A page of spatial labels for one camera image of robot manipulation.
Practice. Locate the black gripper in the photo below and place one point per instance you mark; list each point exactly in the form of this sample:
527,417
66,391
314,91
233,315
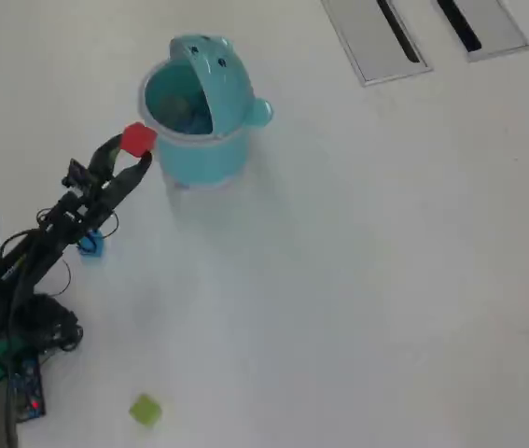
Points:
91,205

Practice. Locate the red lego block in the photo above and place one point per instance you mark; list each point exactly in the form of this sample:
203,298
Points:
139,140

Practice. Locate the blue lego block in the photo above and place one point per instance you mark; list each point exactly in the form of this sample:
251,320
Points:
93,249

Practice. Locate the green lego block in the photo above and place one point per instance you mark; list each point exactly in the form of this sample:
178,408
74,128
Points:
145,410

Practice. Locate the teal hippo shaped bin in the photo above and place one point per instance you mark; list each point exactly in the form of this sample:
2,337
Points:
199,154

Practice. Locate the blue controller circuit board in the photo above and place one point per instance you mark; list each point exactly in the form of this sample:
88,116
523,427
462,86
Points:
28,392

